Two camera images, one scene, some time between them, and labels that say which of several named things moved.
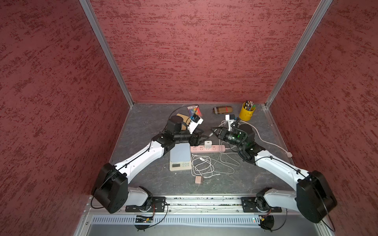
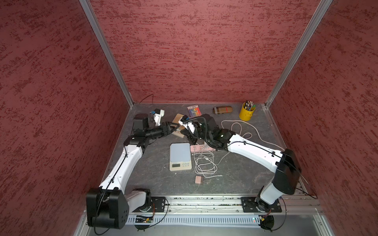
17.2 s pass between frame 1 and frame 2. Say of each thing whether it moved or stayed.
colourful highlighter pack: stayed
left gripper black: moved
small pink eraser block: stayed
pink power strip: stayed
